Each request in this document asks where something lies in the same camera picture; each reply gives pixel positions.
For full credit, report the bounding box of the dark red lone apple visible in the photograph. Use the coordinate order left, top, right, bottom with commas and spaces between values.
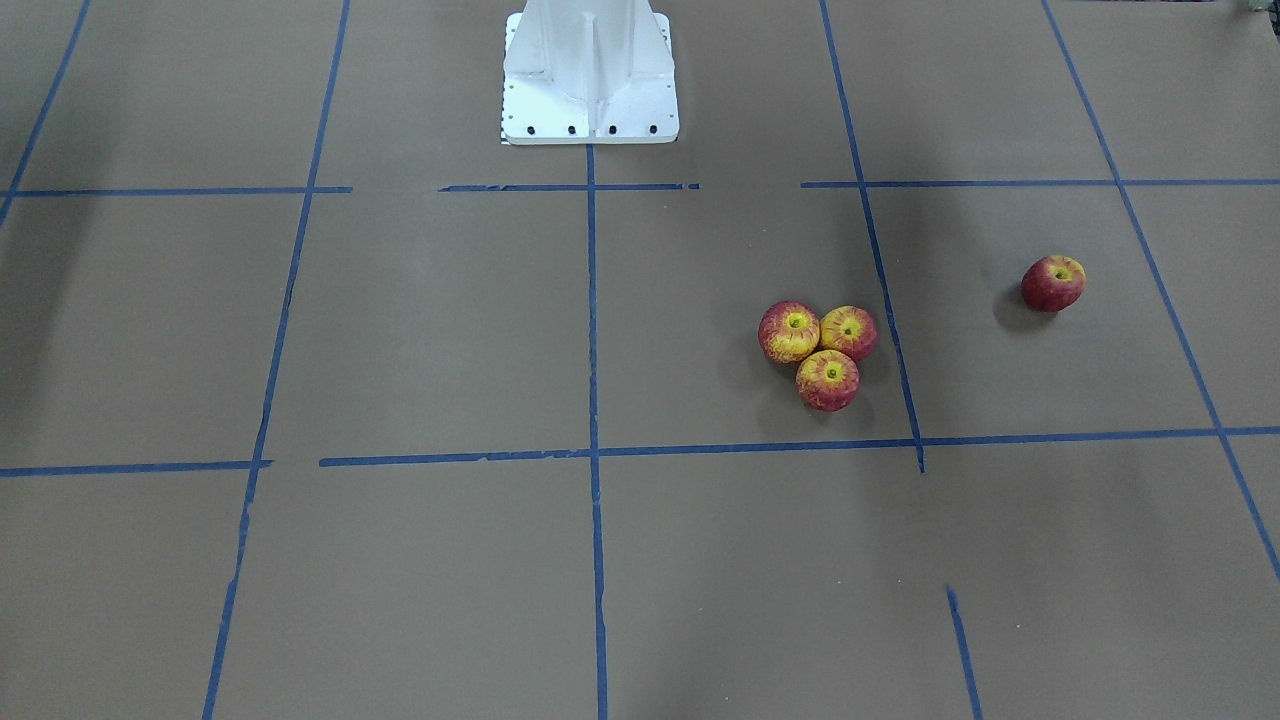
1019, 254, 1087, 313

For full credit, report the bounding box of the red yellow apple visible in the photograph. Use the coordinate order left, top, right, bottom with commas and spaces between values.
819, 305, 879, 363
795, 348, 861, 413
756, 300, 820, 364

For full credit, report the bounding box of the red yellow apple front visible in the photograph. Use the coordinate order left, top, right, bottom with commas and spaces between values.
795, 348, 861, 413

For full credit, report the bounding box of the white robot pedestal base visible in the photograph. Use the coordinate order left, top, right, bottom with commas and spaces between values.
500, 1, 681, 146

